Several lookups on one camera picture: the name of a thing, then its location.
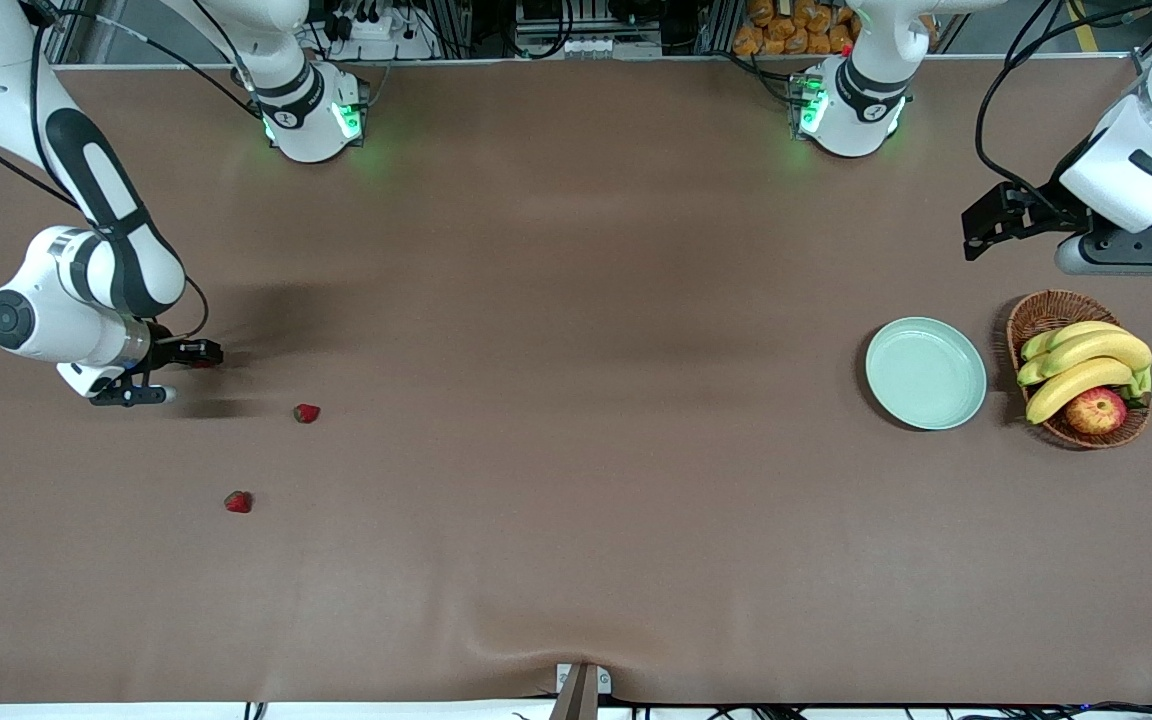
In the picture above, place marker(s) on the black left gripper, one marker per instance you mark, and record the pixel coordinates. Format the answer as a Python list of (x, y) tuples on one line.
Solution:
[(1044, 214)]

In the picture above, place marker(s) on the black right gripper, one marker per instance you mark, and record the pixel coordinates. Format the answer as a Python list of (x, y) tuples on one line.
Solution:
[(165, 352)]

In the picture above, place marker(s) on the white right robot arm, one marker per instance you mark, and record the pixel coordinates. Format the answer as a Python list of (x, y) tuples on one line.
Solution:
[(76, 300)]

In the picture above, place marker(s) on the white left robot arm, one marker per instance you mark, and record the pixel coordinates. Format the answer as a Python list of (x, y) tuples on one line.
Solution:
[(856, 135)]

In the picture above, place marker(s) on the light green round plate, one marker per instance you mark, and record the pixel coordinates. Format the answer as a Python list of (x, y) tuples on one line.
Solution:
[(926, 373)]

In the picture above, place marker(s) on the brown wicker basket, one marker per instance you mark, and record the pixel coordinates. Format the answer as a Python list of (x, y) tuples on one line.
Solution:
[(1041, 310)]

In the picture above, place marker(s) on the yellow banana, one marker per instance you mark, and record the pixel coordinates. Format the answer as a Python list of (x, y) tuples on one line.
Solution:
[(1106, 350), (1041, 343), (1076, 385), (1029, 373)]

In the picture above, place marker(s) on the red yellow apple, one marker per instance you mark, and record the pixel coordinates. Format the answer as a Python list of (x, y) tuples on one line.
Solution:
[(1096, 412)]

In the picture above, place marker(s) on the pile of orange buns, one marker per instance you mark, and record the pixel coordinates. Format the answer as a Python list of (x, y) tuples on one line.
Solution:
[(776, 35)]

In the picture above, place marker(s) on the white power strip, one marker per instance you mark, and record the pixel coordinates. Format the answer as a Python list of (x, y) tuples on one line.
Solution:
[(386, 32)]

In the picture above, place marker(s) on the brown table cover mat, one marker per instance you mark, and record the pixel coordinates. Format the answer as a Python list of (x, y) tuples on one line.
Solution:
[(576, 500)]

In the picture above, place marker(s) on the white terminal block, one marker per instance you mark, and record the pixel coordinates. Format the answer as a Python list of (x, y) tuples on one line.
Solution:
[(591, 47)]

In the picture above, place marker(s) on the small metal table bracket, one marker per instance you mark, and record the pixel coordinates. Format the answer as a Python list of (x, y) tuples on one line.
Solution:
[(604, 680)]

